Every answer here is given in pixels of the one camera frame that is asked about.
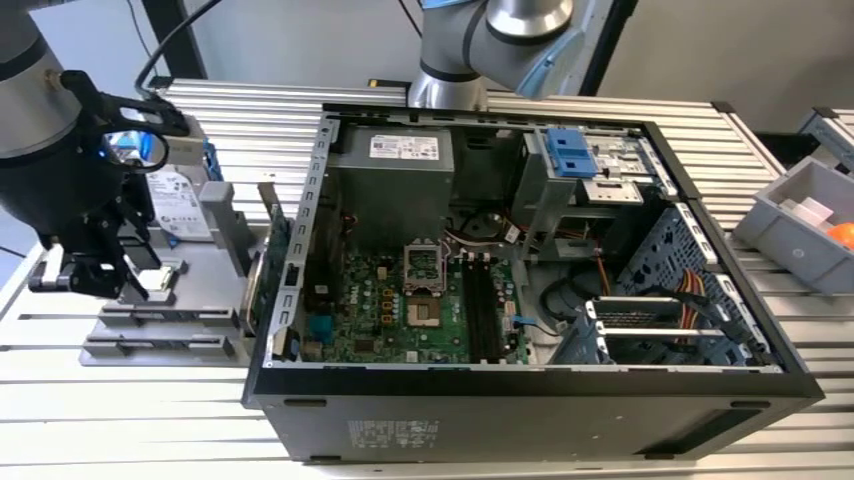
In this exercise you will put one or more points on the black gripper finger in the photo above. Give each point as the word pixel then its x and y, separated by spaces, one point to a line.
pixel 86 270

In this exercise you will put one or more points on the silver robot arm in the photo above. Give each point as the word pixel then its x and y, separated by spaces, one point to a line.
pixel 513 30

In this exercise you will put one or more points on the black RAM slot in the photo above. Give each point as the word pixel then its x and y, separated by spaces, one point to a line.
pixel 495 300
pixel 487 300

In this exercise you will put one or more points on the silver CPU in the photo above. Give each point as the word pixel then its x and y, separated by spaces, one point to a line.
pixel 162 280

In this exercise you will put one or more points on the grey parts rack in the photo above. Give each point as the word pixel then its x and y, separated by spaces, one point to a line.
pixel 200 290

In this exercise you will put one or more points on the hard disk in blue carrier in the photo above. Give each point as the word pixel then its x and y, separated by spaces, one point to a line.
pixel 180 210

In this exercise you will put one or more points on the black table corner cap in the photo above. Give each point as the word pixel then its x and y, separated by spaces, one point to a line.
pixel 160 82
pixel 722 107

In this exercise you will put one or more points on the green graphics card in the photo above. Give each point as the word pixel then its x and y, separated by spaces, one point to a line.
pixel 273 270

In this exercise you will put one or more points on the blue rear port connector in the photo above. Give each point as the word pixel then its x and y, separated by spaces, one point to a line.
pixel 321 327

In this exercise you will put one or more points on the grey power supply unit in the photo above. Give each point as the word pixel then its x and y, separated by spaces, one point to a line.
pixel 393 200

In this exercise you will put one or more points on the CPU socket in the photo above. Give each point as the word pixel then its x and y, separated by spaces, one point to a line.
pixel 424 312

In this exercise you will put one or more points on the thin locking lever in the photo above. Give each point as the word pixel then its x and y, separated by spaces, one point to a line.
pixel 444 270

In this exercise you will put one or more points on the green motherboard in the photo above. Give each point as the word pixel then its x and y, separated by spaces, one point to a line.
pixel 433 345

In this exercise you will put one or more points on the round black case speaker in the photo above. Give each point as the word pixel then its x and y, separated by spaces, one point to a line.
pixel 485 226

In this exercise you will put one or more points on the black open PC case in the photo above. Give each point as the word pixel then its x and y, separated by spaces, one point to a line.
pixel 500 425

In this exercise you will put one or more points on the grey optical drive cage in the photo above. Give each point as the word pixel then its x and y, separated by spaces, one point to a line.
pixel 543 200

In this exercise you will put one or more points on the blue plastic drive latch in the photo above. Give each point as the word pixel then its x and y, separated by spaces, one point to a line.
pixel 567 150

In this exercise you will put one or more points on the silver disk bay cage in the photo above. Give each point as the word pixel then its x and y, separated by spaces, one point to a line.
pixel 633 301

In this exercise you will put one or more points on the grey plastic bin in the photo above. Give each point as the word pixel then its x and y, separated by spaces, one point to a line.
pixel 787 250

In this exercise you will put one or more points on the white block in bin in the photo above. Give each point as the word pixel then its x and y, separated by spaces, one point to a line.
pixel 807 207

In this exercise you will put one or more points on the orange ball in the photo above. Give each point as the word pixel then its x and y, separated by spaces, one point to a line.
pixel 842 236

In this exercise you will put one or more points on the blue-grey plastic bin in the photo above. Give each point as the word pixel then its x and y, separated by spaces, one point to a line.
pixel 834 145

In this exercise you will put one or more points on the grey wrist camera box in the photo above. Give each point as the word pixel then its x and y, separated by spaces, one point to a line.
pixel 182 150

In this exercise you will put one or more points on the black metal frame post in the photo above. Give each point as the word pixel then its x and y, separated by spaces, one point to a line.
pixel 189 50
pixel 616 50

